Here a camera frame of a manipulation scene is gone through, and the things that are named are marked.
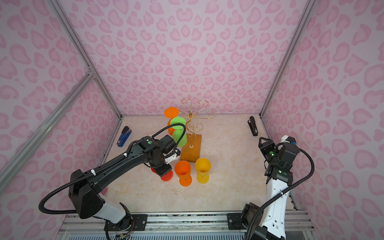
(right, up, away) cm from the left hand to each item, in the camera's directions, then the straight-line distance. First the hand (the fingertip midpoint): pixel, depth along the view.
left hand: (165, 169), depth 76 cm
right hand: (+48, +16, -2) cm, 51 cm away
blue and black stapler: (-36, +15, +31) cm, 50 cm away
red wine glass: (-2, -8, +12) cm, 14 cm away
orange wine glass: (+3, +29, -1) cm, 29 cm away
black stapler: (+57, +22, +33) cm, 69 cm away
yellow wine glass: (+19, 0, +6) cm, 20 cm away
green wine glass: (+7, +20, -2) cm, 21 cm away
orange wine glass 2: (+8, -1, +3) cm, 9 cm away
